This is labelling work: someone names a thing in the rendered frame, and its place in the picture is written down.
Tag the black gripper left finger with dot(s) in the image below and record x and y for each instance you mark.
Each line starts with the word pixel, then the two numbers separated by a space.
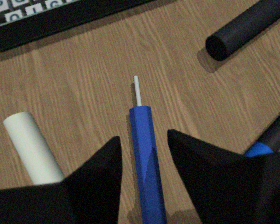
pixel 89 195

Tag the blue stylus with silver tip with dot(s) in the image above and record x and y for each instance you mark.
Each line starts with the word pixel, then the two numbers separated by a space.
pixel 147 164

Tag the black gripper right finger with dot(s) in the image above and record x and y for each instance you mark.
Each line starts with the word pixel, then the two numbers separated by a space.
pixel 225 187

